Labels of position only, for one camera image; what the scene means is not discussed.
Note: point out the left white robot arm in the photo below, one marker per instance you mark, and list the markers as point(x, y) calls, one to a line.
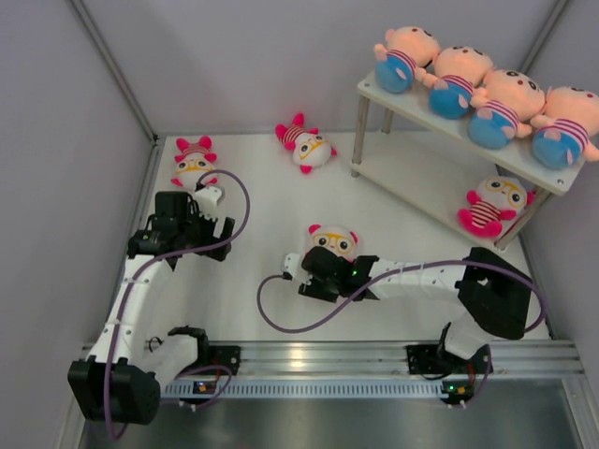
point(145, 343)

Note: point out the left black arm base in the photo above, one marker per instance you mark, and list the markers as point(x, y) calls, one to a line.
point(217, 356)

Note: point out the white two-tier shelf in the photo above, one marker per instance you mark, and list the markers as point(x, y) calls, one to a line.
point(430, 162)

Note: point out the orange doll table back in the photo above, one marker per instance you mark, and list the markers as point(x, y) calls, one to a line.
point(404, 57)

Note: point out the white slotted cable duct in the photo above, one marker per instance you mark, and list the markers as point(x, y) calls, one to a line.
point(239, 388)

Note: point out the white doll glasses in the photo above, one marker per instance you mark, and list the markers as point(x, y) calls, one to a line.
point(497, 199)

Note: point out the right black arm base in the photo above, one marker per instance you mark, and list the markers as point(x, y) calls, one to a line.
point(431, 359)

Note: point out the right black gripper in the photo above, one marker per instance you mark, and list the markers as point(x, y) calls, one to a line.
point(313, 288)

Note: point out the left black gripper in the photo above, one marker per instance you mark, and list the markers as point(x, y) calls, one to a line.
point(210, 225)

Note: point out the orange doll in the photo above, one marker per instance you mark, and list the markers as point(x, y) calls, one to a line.
point(565, 128)
point(456, 72)

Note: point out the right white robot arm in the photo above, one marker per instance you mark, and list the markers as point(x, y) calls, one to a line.
point(494, 295)

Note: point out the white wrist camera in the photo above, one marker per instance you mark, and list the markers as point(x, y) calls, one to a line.
point(208, 199)
point(292, 269)

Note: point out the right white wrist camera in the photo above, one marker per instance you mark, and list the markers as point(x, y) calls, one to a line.
point(292, 269)

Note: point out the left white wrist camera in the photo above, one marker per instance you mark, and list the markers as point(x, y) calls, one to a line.
point(208, 199)

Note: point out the aluminium front rail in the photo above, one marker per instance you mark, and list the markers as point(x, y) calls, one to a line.
point(382, 359)

